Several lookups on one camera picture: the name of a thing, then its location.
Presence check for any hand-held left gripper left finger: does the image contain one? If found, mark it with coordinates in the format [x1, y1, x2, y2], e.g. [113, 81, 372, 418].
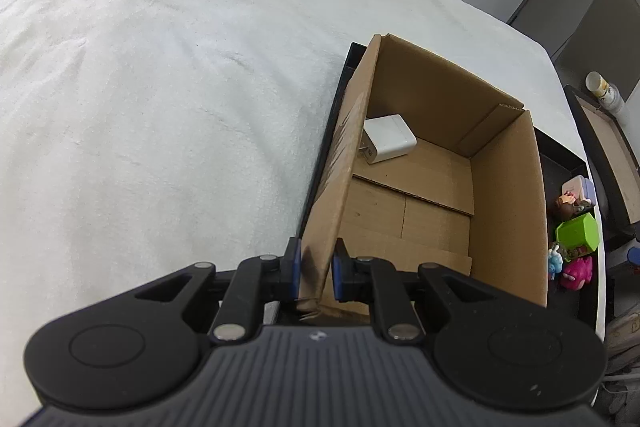
[133, 237, 303, 344]

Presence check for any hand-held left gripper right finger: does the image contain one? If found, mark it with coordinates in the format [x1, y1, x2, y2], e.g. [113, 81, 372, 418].
[332, 237, 497, 343]

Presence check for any cardboard box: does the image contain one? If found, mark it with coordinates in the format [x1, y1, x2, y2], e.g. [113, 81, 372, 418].
[296, 33, 549, 327]

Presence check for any small blue white figure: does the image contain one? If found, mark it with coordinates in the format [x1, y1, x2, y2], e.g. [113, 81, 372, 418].
[547, 243, 566, 280]

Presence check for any brown-haired doll figure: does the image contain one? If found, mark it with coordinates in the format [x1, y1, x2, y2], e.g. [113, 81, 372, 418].
[552, 191, 593, 222]

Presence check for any pink toy figure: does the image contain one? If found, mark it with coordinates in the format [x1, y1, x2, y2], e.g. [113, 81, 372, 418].
[559, 255, 596, 292]

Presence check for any green toy cube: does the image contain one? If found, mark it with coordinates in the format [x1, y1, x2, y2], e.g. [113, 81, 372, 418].
[555, 212, 601, 254]

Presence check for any black shallow tray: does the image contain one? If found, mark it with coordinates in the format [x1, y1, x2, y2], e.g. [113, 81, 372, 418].
[299, 41, 603, 339]

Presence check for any white power adapter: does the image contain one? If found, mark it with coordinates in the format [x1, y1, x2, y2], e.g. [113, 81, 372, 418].
[361, 114, 418, 166]

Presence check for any lavender toy sofa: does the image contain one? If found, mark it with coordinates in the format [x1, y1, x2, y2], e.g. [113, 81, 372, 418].
[561, 175, 596, 208]

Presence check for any black framed wooden board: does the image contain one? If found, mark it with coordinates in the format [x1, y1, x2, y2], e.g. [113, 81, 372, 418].
[564, 84, 640, 248]

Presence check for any yellow white drink bottle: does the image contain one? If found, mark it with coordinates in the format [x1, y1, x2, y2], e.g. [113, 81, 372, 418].
[585, 71, 626, 116]

